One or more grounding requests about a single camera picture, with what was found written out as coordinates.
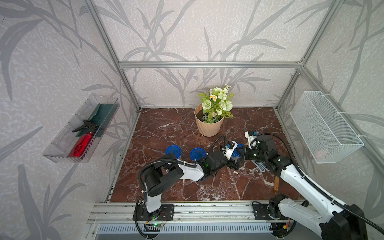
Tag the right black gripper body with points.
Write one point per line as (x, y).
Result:
(254, 154)

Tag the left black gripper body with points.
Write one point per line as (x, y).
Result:
(223, 163)

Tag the blue-lidded clear kit cup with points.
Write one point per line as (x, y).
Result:
(197, 154)
(239, 152)
(175, 150)

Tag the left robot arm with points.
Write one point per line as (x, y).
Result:
(157, 177)

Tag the red spray bottle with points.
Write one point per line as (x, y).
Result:
(81, 145)

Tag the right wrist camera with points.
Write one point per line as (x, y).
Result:
(252, 137)

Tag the beige flower pot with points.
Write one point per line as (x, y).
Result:
(207, 130)

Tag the pink item in basket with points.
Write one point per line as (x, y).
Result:
(321, 154)

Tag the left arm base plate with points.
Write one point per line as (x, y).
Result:
(165, 213)

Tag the clear plastic wall tray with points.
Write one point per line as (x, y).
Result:
(60, 148)

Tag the aluminium front rail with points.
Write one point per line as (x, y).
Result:
(186, 212)

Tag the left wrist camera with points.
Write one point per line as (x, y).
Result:
(229, 148)

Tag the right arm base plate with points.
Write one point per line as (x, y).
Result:
(267, 212)

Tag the wooden handled brush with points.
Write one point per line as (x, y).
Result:
(276, 184)

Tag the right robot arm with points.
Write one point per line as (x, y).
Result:
(332, 219)

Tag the green white artificial flowers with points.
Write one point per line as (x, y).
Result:
(216, 104)

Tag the white blue dotted work glove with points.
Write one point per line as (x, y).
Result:
(262, 168)

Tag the white wire mesh basket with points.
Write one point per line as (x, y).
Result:
(322, 126)

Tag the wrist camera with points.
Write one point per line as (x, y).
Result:
(252, 137)
(229, 148)

